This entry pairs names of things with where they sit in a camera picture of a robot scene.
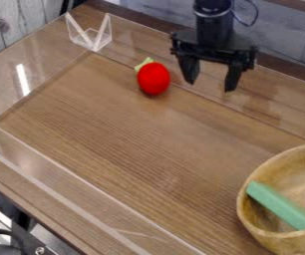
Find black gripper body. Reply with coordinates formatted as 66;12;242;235
170;29;258;70

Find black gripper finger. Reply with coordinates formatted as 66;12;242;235
178;55;199;85
225;62;244;93

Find brown wooden bowl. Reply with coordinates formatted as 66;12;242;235
237;144;305;255

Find green rectangular stick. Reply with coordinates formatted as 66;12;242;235
246;181;305;230

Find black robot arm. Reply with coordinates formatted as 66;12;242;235
170;0;258;93

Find red plush strawberry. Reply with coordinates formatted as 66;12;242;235
135;57;170;96

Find clear acrylic tray walls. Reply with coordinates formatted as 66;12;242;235
0;14;305;255

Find clear acrylic corner bracket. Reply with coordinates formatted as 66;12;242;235
66;13;114;52

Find black metal bracket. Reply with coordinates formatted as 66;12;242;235
11;223;59;255

